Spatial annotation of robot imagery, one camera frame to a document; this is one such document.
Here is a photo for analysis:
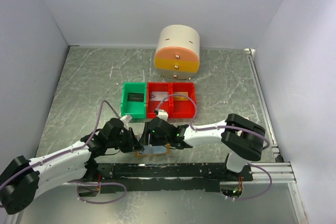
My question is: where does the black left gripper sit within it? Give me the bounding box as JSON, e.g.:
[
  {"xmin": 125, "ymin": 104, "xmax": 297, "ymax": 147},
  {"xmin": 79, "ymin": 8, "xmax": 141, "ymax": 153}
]
[{"xmin": 107, "ymin": 126, "xmax": 144, "ymax": 152}]

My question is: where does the tan leather card holder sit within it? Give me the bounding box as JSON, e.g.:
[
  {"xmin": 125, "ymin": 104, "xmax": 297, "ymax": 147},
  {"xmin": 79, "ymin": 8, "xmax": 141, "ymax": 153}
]
[{"xmin": 134, "ymin": 134, "xmax": 170, "ymax": 157}]

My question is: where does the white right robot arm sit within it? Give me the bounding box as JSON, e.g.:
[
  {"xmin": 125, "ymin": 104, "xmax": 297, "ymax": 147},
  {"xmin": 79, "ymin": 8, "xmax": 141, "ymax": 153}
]
[{"xmin": 140, "ymin": 113, "xmax": 269, "ymax": 181}]

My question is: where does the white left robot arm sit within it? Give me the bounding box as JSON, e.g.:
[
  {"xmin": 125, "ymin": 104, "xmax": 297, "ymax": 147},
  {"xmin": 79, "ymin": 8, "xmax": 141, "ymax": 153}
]
[{"xmin": 1, "ymin": 118, "xmax": 144, "ymax": 215}]

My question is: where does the black card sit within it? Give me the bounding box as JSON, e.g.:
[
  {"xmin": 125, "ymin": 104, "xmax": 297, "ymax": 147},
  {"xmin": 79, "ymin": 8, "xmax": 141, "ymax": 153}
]
[{"xmin": 127, "ymin": 92, "xmax": 144, "ymax": 102}]

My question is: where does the red bin with silver card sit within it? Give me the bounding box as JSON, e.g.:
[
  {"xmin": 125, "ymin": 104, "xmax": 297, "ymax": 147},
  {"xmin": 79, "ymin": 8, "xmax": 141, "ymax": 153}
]
[{"xmin": 146, "ymin": 82, "xmax": 172, "ymax": 119}]

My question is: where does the gold VIP card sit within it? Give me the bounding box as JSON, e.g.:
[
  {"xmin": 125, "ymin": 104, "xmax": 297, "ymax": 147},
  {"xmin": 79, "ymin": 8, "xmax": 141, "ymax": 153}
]
[{"xmin": 173, "ymin": 91, "xmax": 188, "ymax": 101}]

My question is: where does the red bin with gold card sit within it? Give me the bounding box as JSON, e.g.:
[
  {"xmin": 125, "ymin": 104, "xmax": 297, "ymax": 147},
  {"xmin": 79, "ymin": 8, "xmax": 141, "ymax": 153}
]
[{"xmin": 169, "ymin": 82, "xmax": 197, "ymax": 119}]

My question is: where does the green plastic bin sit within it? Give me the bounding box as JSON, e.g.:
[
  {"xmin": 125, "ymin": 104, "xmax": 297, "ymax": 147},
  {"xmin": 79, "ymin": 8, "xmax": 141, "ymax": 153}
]
[{"xmin": 121, "ymin": 82, "xmax": 147, "ymax": 119}]

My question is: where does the round three-drawer mini cabinet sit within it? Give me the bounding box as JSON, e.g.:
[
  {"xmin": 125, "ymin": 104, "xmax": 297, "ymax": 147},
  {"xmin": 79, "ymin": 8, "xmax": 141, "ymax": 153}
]
[{"xmin": 154, "ymin": 25, "xmax": 200, "ymax": 80}]

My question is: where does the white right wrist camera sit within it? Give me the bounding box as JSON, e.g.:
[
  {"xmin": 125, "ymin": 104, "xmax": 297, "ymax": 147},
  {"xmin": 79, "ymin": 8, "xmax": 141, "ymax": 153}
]
[{"xmin": 155, "ymin": 109, "xmax": 169, "ymax": 121}]

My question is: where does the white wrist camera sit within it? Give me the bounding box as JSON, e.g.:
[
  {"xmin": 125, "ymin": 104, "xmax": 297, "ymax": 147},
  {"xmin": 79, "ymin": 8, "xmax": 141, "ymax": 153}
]
[
  {"xmin": 120, "ymin": 114, "xmax": 132, "ymax": 124},
  {"xmin": 155, "ymin": 109, "xmax": 169, "ymax": 121}
]

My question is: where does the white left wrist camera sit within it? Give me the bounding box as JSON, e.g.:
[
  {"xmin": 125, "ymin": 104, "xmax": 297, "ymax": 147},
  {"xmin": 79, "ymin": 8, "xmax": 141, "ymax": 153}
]
[{"xmin": 120, "ymin": 114, "xmax": 132, "ymax": 124}]

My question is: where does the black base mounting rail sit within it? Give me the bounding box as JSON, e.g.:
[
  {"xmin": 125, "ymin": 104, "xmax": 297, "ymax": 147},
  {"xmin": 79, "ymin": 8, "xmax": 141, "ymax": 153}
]
[{"xmin": 78, "ymin": 163, "xmax": 253, "ymax": 193}]

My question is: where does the aluminium frame rail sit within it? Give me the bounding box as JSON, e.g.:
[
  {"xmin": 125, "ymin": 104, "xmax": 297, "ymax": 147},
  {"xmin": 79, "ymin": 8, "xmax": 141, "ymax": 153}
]
[{"xmin": 244, "ymin": 48, "xmax": 297, "ymax": 184}]

